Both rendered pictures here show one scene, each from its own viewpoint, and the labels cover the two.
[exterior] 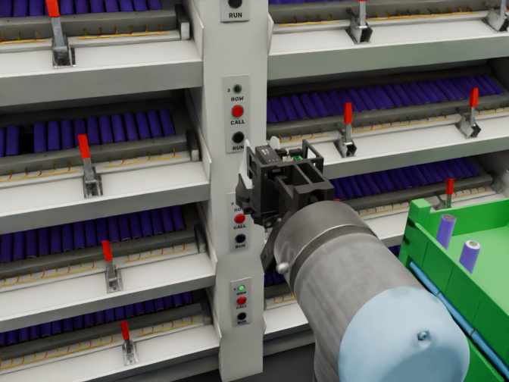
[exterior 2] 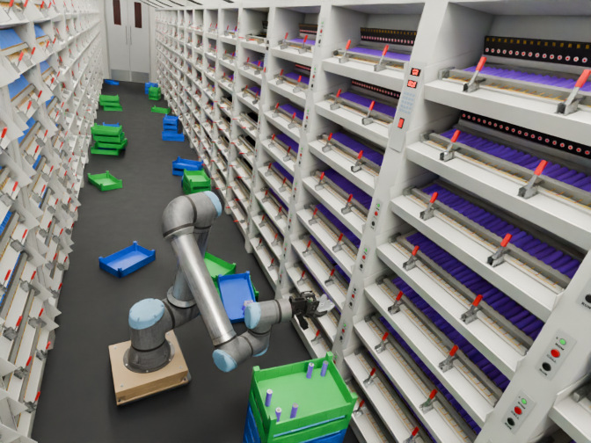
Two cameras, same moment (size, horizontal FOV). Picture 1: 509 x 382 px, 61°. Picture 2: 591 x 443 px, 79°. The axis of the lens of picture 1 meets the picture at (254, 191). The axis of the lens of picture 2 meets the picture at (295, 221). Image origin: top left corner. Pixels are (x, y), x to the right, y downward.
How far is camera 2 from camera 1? 1.35 m
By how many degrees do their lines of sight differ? 69
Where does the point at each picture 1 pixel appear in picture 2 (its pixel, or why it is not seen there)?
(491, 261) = (322, 391)
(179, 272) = (331, 330)
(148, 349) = (317, 347)
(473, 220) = (341, 387)
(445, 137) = (413, 395)
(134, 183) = (334, 292)
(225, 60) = (355, 279)
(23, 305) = not seen: hidden behind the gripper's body
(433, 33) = (416, 337)
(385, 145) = (392, 366)
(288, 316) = not seen: hidden behind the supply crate
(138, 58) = (345, 262)
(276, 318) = not seen: hidden behind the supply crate
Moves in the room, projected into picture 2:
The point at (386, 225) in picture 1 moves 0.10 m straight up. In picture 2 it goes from (385, 409) to (392, 391)
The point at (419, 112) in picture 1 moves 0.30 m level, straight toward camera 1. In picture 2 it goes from (419, 376) to (339, 350)
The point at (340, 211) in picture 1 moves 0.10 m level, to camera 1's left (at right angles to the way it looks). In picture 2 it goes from (285, 303) to (283, 286)
